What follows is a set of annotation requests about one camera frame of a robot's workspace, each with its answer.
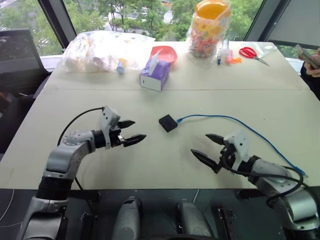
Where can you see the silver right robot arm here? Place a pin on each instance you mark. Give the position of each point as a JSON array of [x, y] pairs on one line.
[[282, 187]]

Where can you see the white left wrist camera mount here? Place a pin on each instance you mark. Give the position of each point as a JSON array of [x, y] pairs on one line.
[[108, 119]]

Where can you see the blue pen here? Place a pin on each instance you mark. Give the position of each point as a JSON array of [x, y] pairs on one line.
[[219, 57]]

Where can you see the blue glue bottle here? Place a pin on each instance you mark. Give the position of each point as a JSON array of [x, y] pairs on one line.
[[121, 67]]

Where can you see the red plastic bowl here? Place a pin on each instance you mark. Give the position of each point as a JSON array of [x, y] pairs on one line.
[[166, 53]]

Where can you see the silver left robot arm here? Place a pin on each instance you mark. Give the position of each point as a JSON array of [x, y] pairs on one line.
[[63, 160]]

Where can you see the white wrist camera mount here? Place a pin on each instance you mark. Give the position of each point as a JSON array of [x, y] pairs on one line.
[[238, 146], [108, 119]]

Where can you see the bystander hand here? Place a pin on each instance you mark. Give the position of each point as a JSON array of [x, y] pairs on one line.
[[315, 63]]

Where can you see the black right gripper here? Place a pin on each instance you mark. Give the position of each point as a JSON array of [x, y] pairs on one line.
[[226, 156]]

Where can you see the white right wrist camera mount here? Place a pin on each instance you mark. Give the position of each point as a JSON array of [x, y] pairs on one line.
[[238, 146]]

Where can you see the pink eraser stick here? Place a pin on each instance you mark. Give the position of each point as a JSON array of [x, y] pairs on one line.
[[228, 56]]

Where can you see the clear bag of white items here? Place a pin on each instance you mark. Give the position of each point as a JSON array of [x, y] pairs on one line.
[[97, 53]]

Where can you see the orange plastic clip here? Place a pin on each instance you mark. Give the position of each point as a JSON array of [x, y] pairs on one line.
[[236, 60]]

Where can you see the dark rounded robot leg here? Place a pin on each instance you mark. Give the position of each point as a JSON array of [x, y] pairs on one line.
[[128, 220], [192, 218]]

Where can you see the purple tissue box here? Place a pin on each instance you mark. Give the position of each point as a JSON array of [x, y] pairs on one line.
[[155, 75]]

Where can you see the jar of colourful candy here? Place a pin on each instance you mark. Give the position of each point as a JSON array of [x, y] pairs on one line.
[[207, 30]]

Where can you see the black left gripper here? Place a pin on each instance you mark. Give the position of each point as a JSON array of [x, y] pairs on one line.
[[116, 137]]

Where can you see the smartphone in patterned case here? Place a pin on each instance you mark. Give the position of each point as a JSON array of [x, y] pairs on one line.
[[306, 56]]

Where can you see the small black adapter box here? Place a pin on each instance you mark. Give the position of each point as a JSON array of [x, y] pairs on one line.
[[168, 123]]

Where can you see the bystander dark sleeve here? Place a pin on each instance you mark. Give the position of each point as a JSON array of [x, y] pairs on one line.
[[311, 81]]

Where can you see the black office chair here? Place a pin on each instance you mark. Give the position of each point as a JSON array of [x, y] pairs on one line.
[[17, 82]]

